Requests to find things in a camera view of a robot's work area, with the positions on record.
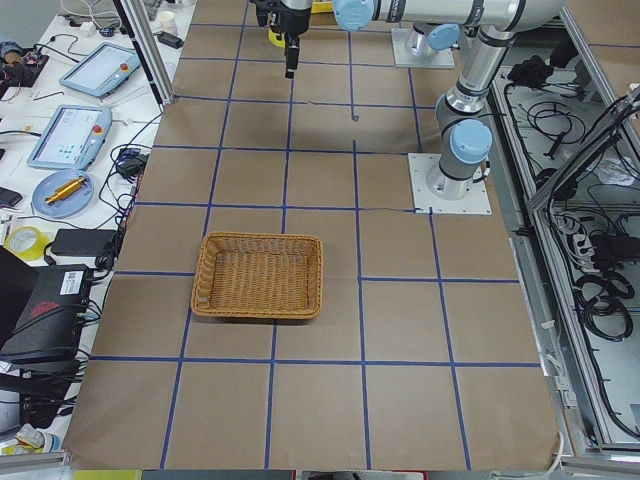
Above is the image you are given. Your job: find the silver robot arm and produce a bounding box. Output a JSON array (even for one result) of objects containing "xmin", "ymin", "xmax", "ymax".
[
  {"xmin": 406, "ymin": 22, "xmax": 460, "ymax": 58},
  {"xmin": 332, "ymin": 0, "xmax": 564, "ymax": 201}
]

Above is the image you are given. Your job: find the yellow tape roll on desk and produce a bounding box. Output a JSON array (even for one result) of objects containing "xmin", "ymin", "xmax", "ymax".
[{"xmin": 4, "ymin": 226, "xmax": 50, "ymax": 262}]

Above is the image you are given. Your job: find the black power adapter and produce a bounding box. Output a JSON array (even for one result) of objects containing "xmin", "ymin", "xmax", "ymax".
[{"xmin": 50, "ymin": 229, "xmax": 116, "ymax": 257}]

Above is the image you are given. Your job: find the white paper cup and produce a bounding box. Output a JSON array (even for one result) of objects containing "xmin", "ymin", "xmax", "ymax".
[{"xmin": 156, "ymin": 10, "xmax": 178, "ymax": 36}]

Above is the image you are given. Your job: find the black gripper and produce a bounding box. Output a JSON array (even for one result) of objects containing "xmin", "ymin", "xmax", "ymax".
[{"xmin": 251, "ymin": 0, "xmax": 313, "ymax": 78}]

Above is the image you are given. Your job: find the brown wicker basket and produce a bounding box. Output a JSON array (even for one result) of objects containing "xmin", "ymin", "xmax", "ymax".
[{"xmin": 190, "ymin": 232, "xmax": 323, "ymax": 320}]

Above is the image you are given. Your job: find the yellow tape roll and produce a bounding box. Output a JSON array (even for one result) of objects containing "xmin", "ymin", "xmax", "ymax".
[
  {"xmin": 4, "ymin": 226, "xmax": 50, "ymax": 262},
  {"xmin": 268, "ymin": 30, "xmax": 285, "ymax": 49}
]

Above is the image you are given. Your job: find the blue plate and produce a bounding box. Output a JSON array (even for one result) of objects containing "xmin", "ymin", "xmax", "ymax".
[{"xmin": 31, "ymin": 169, "xmax": 94, "ymax": 219}]

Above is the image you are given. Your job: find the teach pendant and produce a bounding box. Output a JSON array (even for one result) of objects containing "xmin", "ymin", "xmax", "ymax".
[
  {"xmin": 27, "ymin": 104, "xmax": 112, "ymax": 170},
  {"xmin": 59, "ymin": 42, "xmax": 141, "ymax": 98}
]

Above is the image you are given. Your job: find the aluminium frame post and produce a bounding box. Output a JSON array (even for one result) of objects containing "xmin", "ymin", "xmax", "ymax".
[{"xmin": 113, "ymin": 0, "xmax": 175, "ymax": 106}]

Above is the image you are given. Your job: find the brass cylinder tool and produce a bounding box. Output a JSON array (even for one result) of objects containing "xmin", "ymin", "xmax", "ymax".
[{"xmin": 45, "ymin": 176, "xmax": 87, "ymax": 205}]

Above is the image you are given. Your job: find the black computer box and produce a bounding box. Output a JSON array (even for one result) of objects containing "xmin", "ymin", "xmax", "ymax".
[{"xmin": 1, "ymin": 249, "xmax": 94, "ymax": 380}]

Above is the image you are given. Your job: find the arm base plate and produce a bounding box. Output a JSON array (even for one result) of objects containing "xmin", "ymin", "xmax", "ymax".
[
  {"xmin": 408, "ymin": 153, "xmax": 492, "ymax": 215},
  {"xmin": 391, "ymin": 28, "xmax": 455, "ymax": 69}
]

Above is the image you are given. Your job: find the far teach pendant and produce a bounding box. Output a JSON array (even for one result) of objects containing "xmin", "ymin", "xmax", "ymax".
[{"xmin": 59, "ymin": 42, "xmax": 141, "ymax": 98}]

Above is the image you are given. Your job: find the near teach pendant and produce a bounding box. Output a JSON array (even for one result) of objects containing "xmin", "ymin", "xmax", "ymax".
[{"xmin": 27, "ymin": 104, "xmax": 112, "ymax": 170}]

